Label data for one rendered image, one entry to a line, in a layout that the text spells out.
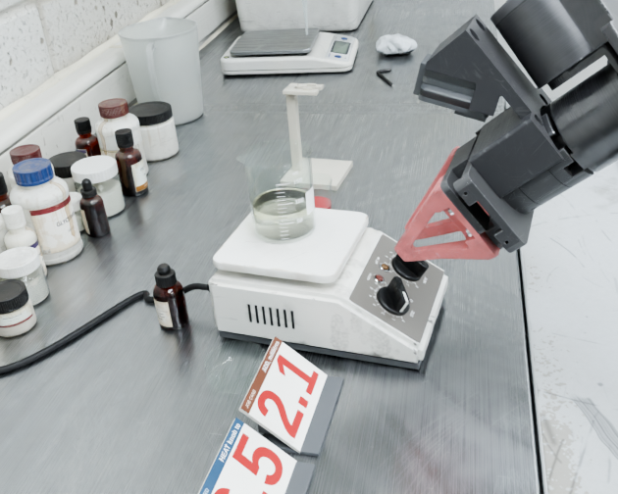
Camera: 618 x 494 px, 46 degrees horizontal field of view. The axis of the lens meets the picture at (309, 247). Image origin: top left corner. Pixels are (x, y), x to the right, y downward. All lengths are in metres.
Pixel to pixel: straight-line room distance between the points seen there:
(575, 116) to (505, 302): 0.29
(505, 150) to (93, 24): 0.95
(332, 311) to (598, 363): 0.24
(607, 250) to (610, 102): 0.37
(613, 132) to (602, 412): 0.24
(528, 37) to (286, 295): 0.30
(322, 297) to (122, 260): 0.31
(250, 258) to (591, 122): 0.32
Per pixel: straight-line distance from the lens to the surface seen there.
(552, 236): 0.86
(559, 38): 0.50
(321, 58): 1.42
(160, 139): 1.10
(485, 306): 0.74
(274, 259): 0.65
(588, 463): 0.60
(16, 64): 1.13
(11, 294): 0.77
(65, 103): 1.14
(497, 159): 0.51
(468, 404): 0.63
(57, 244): 0.88
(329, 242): 0.67
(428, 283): 0.70
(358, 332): 0.64
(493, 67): 0.50
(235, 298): 0.67
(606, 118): 0.50
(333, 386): 0.64
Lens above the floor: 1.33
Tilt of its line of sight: 31 degrees down
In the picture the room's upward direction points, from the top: 5 degrees counter-clockwise
